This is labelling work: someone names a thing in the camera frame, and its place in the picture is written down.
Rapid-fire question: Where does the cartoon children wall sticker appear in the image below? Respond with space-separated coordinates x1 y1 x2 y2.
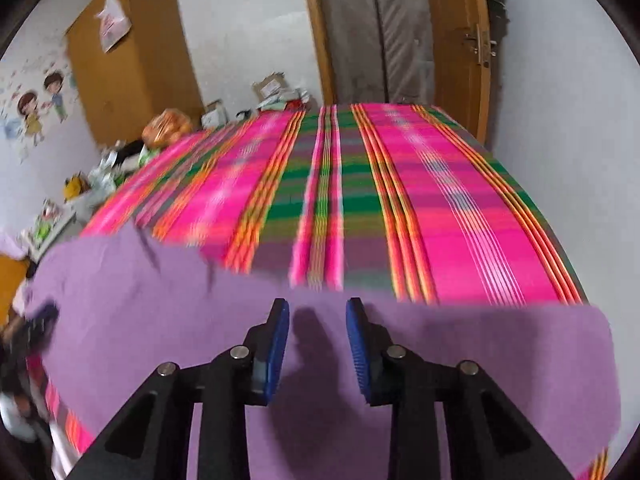
1 54 79 162

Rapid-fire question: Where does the white paper on wardrobe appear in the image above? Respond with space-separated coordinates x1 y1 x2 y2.
94 0 131 53

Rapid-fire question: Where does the pink plaid bed sheet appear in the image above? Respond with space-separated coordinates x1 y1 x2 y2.
46 104 588 452

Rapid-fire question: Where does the wooden door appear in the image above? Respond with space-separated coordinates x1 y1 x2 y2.
428 0 491 143

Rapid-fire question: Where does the wooden wardrobe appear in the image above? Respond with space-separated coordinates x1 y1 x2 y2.
66 0 204 146

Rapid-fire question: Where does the cardboard box with label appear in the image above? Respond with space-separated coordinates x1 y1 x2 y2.
252 73 290 102

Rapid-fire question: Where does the purple garment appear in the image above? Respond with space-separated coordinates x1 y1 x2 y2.
26 226 620 479

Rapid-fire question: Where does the bag of oranges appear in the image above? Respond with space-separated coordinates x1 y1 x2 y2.
141 108 193 150

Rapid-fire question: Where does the yellow bag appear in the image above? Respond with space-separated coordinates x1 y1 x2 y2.
63 172 91 202

